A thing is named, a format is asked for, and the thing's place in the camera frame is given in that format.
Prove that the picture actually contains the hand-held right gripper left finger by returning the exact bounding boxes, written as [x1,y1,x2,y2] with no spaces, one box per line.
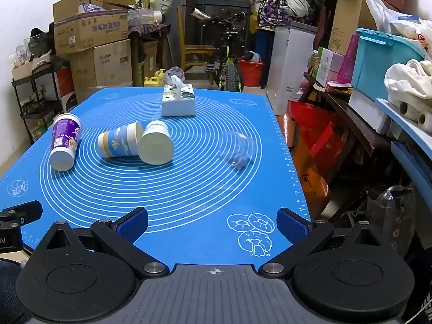
[34,207,170,279]

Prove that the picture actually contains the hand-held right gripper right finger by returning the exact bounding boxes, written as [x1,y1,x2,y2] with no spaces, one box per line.
[258,208,394,279]

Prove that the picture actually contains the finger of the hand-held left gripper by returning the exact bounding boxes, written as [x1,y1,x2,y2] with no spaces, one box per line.
[0,201,43,232]

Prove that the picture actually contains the cream paper cup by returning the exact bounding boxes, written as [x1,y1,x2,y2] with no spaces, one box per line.
[138,120,175,166]

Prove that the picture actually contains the purple paper cup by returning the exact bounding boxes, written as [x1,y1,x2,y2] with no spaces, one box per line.
[49,113,82,171]

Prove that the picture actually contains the blue and white paper cup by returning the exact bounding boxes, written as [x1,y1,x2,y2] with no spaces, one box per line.
[97,120,144,158]

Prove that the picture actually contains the clear plastic cup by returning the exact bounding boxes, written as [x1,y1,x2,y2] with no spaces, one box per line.
[219,131,254,169]

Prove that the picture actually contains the orange paper bag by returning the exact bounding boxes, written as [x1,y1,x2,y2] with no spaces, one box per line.
[292,155,329,220]

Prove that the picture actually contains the person's leg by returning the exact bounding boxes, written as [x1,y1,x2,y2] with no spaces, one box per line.
[0,261,27,324]

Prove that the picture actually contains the blue silicone baking mat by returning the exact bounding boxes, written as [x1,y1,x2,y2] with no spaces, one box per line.
[0,87,313,267]

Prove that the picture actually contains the red gift bag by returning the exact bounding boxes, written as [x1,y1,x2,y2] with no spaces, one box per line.
[287,100,348,173]

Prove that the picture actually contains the clear plastic bag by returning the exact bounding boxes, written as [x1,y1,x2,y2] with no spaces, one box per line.
[366,185,416,257]

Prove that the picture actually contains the black metal shelf rack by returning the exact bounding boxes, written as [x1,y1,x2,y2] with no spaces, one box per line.
[12,59,73,142]

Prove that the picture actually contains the white tissue box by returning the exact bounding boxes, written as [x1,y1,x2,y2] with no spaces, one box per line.
[161,67,197,117]

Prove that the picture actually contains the white flat box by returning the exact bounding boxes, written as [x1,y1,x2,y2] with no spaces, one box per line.
[348,89,392,135]

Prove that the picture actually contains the yellow plastic jugs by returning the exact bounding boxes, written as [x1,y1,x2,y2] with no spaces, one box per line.
[144,69,167,86]

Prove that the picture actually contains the white chest freezer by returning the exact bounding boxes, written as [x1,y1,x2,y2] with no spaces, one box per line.
[266,21,318,115]

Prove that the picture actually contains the red plastic bucket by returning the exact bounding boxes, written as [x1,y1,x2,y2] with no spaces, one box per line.
[238,57,264,87]

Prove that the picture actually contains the green and white box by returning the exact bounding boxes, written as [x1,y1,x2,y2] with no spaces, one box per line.
[315,47,344,86]

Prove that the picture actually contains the black bicycle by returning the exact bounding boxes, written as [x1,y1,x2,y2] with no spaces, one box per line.
[182,5,257,92]

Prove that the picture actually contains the plain cardboard box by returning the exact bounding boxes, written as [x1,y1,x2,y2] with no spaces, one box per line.
[69,39,133,90]

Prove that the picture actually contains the paper rolls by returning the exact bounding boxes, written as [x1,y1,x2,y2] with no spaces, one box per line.
[400,101,432,129]

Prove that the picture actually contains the dark wooden side table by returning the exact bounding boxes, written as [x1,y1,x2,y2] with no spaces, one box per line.
[128,23,171,86]

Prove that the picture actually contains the pink box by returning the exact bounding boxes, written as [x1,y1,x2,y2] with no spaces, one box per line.
[341,34,360,83]

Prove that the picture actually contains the light blue storage bin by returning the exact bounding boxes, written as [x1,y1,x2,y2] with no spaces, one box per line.
[351,28,426,102]

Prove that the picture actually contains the white cloth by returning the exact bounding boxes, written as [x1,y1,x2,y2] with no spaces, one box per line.
[385,59,432,109]

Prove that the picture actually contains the wooden chair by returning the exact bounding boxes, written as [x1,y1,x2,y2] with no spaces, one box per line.
[177,6,217,71]

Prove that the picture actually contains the open printed cardboard box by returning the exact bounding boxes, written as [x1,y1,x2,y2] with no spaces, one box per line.
[53,0,136,55]

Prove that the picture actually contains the tall cardboard box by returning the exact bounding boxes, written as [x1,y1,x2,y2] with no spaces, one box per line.
[328,0,379,56]

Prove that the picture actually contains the floral clothing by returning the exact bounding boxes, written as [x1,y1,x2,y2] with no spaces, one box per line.
[258,0,294,31]

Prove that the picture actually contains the white plastic bag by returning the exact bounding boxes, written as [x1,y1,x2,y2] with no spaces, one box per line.
[363,0,432,55]

